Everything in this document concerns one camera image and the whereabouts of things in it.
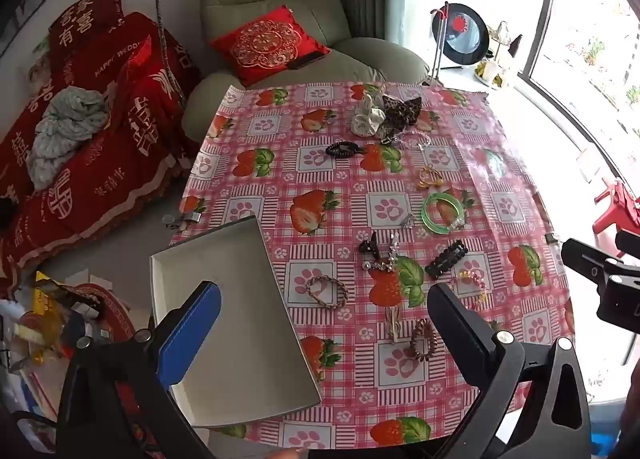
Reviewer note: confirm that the large red printed pillow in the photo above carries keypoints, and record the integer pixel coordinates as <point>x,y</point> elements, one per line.
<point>85,14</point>

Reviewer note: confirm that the yellow packaging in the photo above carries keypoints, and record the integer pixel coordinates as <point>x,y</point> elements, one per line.
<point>47,304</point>

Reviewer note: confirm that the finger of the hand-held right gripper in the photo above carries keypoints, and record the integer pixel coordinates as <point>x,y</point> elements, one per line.
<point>582,259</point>
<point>629,244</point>

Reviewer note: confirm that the strawberry print pink tablecloth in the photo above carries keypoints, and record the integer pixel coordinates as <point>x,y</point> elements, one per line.
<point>350,189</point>

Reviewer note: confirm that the black scalloped snap hair clip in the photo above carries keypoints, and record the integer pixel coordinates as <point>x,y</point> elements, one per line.
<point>446,259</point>

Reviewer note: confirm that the small red pillow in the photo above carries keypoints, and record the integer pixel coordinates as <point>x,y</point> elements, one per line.
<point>132,71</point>

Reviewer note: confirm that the small silver metal clip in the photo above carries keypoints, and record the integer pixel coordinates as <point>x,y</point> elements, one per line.
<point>406,221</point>

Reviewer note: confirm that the white washing machine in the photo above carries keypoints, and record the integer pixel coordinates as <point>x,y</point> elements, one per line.
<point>465,34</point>

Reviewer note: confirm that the green plastic bangle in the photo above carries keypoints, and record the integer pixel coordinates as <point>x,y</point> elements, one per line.
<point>425,211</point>

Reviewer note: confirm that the small storage rack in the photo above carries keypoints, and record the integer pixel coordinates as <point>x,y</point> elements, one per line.
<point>500,59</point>

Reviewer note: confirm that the red plastic stool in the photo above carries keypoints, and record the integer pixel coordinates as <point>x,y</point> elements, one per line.
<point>615,209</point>

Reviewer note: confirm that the red printed sofa cover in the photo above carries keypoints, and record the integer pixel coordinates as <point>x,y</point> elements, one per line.
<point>100,174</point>

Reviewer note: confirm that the small black claw clip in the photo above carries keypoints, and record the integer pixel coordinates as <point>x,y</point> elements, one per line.
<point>367,245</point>

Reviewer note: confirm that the red embroidered cushion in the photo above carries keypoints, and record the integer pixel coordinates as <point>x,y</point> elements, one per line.
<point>260,44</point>

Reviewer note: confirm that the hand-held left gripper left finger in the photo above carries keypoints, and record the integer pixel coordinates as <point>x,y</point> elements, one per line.
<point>192,324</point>

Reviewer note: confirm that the wooden hair pin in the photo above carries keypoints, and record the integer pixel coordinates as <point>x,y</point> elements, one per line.
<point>395,326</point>

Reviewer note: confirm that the long black hair clip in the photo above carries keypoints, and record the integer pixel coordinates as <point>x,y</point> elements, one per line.
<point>342,149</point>

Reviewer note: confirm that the white scrunchie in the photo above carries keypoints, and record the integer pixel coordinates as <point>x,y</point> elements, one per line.
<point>364,121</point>

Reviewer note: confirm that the leopard print scrunchie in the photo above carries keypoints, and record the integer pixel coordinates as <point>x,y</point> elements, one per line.
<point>400,111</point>

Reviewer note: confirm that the grey knitted blanket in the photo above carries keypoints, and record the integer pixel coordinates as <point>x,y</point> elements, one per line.
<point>65,124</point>

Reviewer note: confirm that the metal tablecloth clamp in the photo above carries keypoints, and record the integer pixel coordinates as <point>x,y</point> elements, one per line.
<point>190,215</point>

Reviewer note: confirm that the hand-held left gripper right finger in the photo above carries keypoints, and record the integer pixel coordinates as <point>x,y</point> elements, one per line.
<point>450,324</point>

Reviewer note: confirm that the grey rectangular tray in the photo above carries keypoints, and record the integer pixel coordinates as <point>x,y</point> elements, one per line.
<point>240,319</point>

